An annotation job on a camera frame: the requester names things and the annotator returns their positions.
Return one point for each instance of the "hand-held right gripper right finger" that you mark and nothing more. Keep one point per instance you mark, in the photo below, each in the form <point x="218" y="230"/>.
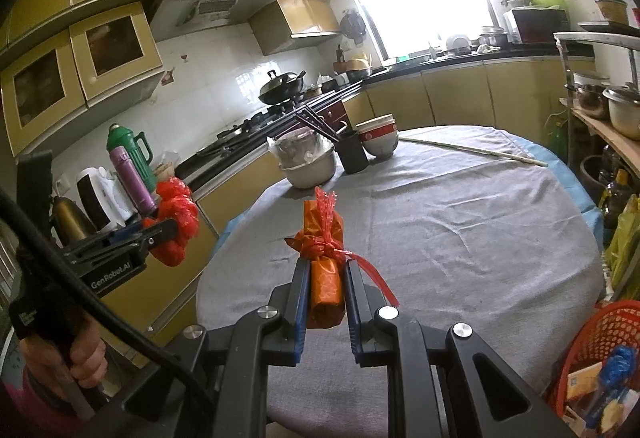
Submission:
<point x="354" y="313"/>

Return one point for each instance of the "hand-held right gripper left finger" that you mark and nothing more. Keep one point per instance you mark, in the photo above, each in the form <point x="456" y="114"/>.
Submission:
<point x="301" y="303"/>

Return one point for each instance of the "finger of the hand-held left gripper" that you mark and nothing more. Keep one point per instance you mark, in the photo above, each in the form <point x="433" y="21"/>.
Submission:
<point x="145" y="249"/>
<point x="150" y="228"/>

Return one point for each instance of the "orange package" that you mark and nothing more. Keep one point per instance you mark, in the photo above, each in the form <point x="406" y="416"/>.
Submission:
<point x="325" y="288"/>

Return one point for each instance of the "red plastic bag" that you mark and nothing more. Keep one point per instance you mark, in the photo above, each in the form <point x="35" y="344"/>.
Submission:
<point x="175" y="213"/>

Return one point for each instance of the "red plastic mesh basket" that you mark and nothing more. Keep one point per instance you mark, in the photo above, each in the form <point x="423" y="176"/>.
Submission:
<point x="600" y="323"/>

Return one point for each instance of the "person's left forearm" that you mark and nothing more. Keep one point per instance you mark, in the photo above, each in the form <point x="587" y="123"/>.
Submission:
<point x="30" y="413"/>

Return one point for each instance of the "person's left hand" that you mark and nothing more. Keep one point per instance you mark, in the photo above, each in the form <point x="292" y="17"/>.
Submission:
<point x="89" y="358"/>

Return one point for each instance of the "purple bottle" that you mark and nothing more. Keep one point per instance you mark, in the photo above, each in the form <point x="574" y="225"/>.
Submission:
<point x="132" y="178"/>

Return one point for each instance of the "white electric kettle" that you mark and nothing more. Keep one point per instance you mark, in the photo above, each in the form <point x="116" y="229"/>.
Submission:
<point x="100" y="193"/>

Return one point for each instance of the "brass kettle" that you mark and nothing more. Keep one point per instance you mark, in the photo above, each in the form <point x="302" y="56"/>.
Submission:
<point x="70" y="218"/>

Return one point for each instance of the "green thermos jug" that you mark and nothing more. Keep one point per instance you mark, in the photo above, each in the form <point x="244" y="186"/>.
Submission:
<point x="125" y="136"/>

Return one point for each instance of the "grey tablecloth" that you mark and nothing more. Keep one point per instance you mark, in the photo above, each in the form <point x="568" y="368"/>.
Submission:
<point x="450" y="228"/>

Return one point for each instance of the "cream bowl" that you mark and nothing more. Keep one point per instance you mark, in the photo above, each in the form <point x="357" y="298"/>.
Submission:
<point x="310" y="173"/>

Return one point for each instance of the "gas stove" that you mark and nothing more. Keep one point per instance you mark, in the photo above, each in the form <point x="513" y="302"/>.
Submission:
<point x="250" y="123"/>

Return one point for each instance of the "plastic wrapped bowl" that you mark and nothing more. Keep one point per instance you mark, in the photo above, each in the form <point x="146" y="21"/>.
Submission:
<point x="300" y="146"/>

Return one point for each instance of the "black chopstick holder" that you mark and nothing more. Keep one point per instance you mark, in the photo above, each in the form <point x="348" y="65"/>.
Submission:
<point x="352" y="153"/>

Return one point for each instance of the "white bowl red pattern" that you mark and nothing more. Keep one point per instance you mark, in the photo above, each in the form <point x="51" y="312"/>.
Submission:
<point x="380" y="143"/>

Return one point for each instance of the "black chopsticks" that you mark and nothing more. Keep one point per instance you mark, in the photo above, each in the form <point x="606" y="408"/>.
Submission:
<point x="315" y="121"/>

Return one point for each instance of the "white bowl red rim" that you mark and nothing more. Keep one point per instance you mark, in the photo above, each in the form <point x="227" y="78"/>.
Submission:
<point x="375" y="122"/>

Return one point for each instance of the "black wok with lid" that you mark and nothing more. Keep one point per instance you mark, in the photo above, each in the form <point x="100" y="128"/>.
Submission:
<point x="280" y="86"/>

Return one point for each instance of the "pale wooden stick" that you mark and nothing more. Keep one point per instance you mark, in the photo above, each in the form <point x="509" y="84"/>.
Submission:
<point x="480" y="151"/>

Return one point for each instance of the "range hood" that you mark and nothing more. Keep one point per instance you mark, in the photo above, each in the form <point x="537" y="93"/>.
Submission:
<point x="215" y="8"/>

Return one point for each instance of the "yellowish carton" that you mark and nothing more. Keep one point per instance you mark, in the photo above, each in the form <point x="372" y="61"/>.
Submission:
<point x="582" y="383"/>

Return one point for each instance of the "blue plastic wrapper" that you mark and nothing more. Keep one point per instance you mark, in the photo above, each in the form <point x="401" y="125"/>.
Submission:
<point x="617" y="363"/>

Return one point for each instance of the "green bottle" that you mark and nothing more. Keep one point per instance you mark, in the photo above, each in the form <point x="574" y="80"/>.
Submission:
<point x="557" y="136"/>

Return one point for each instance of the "dark clay pot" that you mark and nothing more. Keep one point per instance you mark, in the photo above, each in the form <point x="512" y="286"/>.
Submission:
<point x="592" y="175"/>

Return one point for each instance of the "yellow bag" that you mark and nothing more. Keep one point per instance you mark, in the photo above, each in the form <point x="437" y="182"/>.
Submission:
<point x="625" y="238"/>

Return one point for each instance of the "dark oil bottle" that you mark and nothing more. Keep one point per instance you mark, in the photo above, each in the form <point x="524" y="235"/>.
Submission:
<point x="616" y="198"/>

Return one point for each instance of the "wooden shelf rack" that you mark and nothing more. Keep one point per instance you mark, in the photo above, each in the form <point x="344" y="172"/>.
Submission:
<point x="600" y="126"/>

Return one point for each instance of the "dark steel pot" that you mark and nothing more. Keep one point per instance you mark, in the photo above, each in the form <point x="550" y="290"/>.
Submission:
<point x="590" y="101"/>

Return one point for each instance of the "steel pot with lid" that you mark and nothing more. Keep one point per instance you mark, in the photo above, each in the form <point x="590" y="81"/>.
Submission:
<point x="622" y="113"/>

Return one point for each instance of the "microwave oven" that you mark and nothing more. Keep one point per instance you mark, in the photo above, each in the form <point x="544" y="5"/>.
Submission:
<point x="540" y="26"/>

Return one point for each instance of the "brown lidded pot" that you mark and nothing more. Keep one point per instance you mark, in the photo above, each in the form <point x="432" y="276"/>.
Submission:
<point x="612" y="8"/>

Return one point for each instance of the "black wall fan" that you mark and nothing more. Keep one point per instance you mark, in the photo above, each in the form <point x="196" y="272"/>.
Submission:
<point x="352" y="26"/>

